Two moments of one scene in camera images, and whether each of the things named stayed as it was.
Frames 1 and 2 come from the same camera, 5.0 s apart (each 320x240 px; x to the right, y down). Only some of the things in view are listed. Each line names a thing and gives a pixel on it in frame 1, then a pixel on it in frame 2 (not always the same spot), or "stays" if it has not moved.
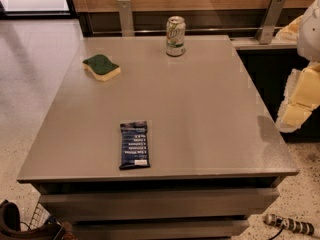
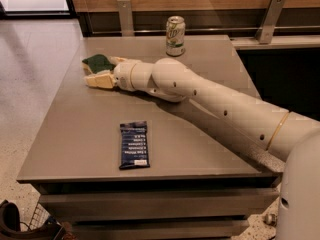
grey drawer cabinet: (216, 154) stays
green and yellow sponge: (101, 67) stays
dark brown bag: (10, 226) stays
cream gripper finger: (291, 30) to (123, 69)
